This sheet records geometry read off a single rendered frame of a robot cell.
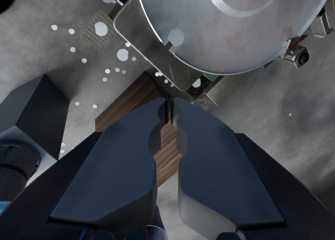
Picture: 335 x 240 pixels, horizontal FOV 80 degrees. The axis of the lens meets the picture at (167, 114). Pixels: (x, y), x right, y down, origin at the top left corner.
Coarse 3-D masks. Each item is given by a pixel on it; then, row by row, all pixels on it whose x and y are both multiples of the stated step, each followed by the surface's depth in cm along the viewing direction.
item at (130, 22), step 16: (128, 0) 22; (128, 16) 23; (144, 16) 24; (128, 32) 24; (144, 32) 25; (144, 48) 25; (160, 48) 26; (160, 64) 27; (176, 64) 28; (176, 80) 29; (192, 80) 30
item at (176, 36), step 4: (176, 28) 25; (172, 32) 25; (176, 32) 26; (180, 32) 26; (168, 36) 25; (172, 36) 26; (176, 36) 26; (180, 36) 26; (172, 40) 26; (176, 40) 26; (180, 40) 26; (172, 44) 26; (176, 44) 26; (180, 44) 26
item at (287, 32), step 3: (288, 27) 30; (291, 27) 30; (285, 30) 30; (288, 30) 31; (291, 30) 31; (282, 33) 30; (285, 33) 31; (288, 33) 31; (291, 33) 31; (282, 36) 31; (285, 36) 31; (288, 36) 31; (282, 39) 31; (285, 39) 31
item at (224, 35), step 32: (160, 0) 23; (192, 0) 24; (224, 0) 25; (256, 0) 26; (288, 0) 28; (320, 0) 30; (160, 32) 25; (192, 32) 26; (224, 32) 28; (256, 32) 29; (192, 64) 28; (224, 64) 30; (256, 64) 32
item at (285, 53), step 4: (300, 36) 31; (304, 36) 31; (288, 40) 31; (292, 40) 31; (296, 40) 31; (300, 40) 31; (288, 44) 31; (292, 44) 31; (296, 44) 32; (288, 48) 32; (292, 48) 32; (296, 48) 32; (284, 52) 32; (288, 52) 32; (292, 52) 32; (284, 56) 32
